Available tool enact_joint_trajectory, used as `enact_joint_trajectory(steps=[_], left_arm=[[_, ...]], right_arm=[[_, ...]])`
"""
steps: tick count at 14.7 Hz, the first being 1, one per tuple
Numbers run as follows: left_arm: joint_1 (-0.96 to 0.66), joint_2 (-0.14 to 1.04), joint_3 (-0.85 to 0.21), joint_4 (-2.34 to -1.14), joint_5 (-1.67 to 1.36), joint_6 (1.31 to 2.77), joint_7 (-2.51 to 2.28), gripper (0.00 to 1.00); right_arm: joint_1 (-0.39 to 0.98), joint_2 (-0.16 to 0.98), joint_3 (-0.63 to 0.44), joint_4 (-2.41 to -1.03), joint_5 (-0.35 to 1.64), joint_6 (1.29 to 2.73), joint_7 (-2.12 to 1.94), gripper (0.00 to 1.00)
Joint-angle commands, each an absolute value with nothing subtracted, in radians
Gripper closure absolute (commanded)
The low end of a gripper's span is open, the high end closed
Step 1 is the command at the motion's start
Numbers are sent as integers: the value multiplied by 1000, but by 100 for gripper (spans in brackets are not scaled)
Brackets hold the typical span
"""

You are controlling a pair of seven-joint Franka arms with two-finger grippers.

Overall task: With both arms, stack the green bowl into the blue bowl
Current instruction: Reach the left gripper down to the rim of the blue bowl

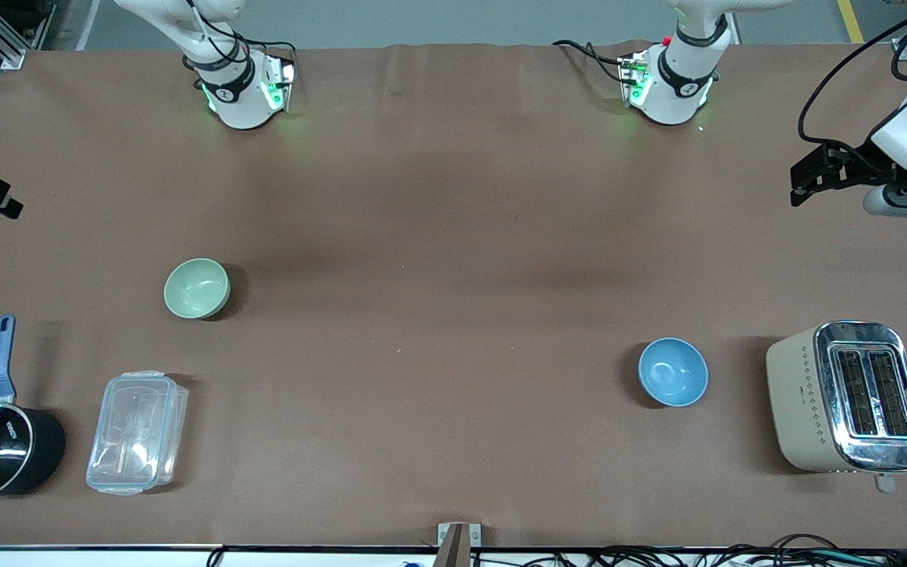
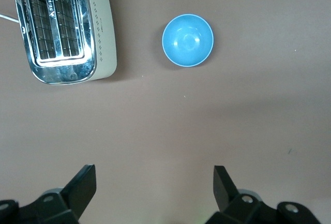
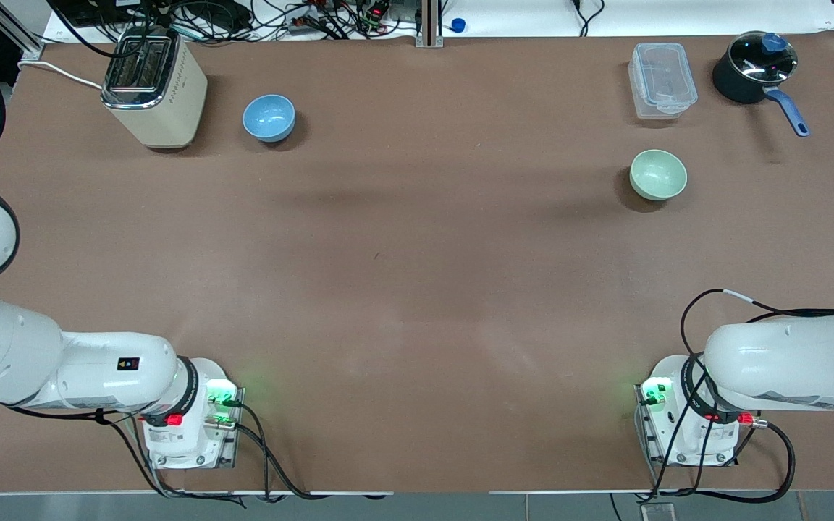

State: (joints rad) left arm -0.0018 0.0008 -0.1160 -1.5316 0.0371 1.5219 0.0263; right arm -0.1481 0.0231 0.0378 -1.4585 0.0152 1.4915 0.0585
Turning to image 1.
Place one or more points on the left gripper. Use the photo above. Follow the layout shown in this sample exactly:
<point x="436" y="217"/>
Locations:
<point x="855" y="160"/>

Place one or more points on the brown table cover sheet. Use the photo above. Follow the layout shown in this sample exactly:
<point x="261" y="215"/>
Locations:
<point x="453" y="236"/>

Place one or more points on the small metal bracket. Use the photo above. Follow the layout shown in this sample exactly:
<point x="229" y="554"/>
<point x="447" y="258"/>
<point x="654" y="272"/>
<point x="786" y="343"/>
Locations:
<point x="443" y="533"/>

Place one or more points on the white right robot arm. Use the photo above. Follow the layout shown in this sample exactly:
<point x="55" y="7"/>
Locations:
<point x="237" y="102"/>

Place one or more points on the arm base connector plate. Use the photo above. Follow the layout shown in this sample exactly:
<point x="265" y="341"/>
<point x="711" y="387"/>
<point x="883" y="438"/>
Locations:
<point x="284" y="83"/>

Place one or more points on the brown post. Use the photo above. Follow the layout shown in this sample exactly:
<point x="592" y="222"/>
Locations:
<point x="453" y="551"/>

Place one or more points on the beige chrome toaster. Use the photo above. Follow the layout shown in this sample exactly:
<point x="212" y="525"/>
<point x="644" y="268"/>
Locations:
<point x="804" y="402"/>

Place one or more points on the clear plastic lidded container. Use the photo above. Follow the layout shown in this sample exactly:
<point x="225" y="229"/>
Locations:
<point x="135" y="433"/>

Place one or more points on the pale green bowl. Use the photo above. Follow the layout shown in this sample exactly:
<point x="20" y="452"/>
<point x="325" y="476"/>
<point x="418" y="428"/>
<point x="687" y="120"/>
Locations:
<point x="197" y="288"/>

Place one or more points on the blue bowl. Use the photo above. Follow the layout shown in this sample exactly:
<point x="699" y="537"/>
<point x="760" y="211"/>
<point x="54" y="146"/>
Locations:
<point x="673" y="372"/>

